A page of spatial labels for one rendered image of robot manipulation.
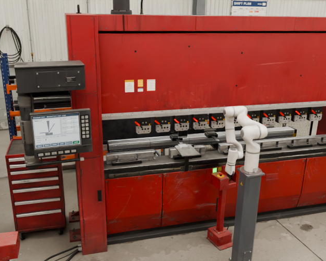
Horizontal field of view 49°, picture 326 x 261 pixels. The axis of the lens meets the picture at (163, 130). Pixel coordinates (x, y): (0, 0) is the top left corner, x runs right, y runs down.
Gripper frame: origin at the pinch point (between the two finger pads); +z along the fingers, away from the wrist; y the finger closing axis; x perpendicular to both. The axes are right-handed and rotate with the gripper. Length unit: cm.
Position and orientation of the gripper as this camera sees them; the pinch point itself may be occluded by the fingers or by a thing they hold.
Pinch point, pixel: (228, 177)
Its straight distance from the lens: 370.5
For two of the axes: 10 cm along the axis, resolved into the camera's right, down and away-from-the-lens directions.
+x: 8.8, -1.4, 4.5
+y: 4.7, 3.7, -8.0
